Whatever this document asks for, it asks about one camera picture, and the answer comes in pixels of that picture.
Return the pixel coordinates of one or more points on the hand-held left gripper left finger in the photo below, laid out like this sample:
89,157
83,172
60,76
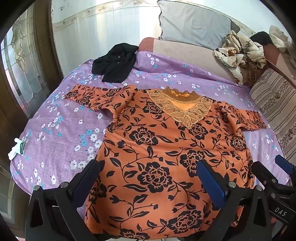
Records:
84,183

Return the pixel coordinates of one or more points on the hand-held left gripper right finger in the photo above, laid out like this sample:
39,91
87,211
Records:
212,183

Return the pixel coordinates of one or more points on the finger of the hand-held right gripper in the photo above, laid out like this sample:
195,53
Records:
283,163
262,172

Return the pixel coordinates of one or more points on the orange black floral shirt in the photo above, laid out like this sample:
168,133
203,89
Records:
150,150

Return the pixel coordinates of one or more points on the purple floral bedsheet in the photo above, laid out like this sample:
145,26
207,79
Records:
64,129

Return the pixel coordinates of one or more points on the striped beige pillow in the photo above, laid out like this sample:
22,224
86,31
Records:
275,97

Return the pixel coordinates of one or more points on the white green small cloth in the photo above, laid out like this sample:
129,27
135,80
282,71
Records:
16,148

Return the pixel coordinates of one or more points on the brown pink cushion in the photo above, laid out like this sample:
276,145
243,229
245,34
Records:
277,58

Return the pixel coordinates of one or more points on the cream floral crumpled cloth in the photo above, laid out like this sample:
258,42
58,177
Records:
233,53

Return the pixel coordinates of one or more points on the black garment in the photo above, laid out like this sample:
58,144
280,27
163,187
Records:
113,64

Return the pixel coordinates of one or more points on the dark cloth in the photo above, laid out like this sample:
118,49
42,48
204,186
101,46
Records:
261,37

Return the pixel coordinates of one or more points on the beige pink cushion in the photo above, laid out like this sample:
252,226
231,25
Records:
180,53

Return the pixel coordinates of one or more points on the wooden stained glass door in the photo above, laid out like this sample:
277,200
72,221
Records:
20,58

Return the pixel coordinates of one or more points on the grey pillow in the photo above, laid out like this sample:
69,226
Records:
192,23

